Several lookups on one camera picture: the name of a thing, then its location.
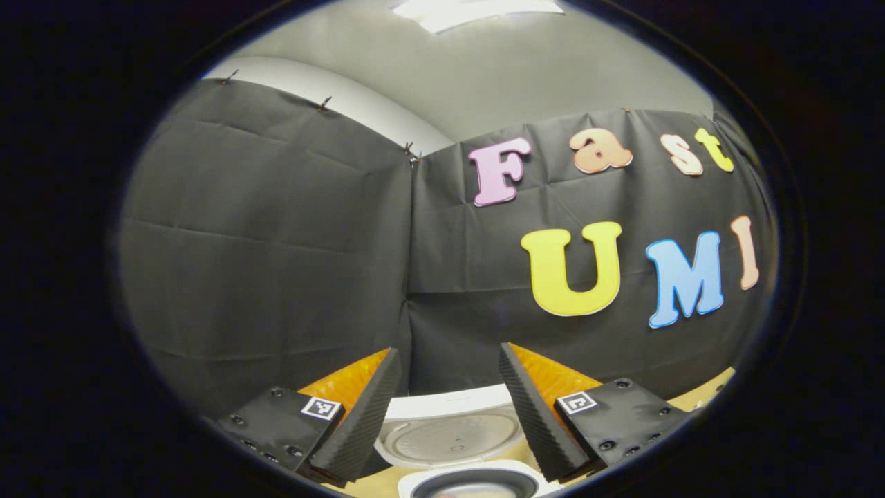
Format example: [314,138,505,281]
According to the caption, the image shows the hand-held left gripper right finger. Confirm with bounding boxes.
[498,342,692,485]

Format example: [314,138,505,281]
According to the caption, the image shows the black backdrop cloth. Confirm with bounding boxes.
[118,76,779,416]

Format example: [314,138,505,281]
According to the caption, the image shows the ceiling light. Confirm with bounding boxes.
[391,0,564,34]

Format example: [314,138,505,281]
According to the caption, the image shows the white rice cooker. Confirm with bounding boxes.
[373,384,564,498]

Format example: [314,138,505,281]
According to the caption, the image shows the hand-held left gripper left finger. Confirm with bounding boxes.
[206,347,403,488]

